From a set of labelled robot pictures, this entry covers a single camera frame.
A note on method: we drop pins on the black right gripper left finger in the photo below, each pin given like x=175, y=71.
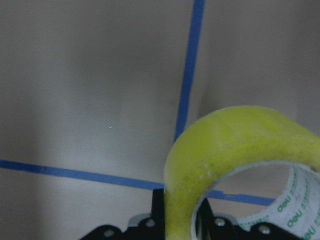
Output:
x=144, y=226

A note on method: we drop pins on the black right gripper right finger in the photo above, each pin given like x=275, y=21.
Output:
x=219, y=227

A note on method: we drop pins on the yellow tape roll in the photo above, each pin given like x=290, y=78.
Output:
x=220, y=143

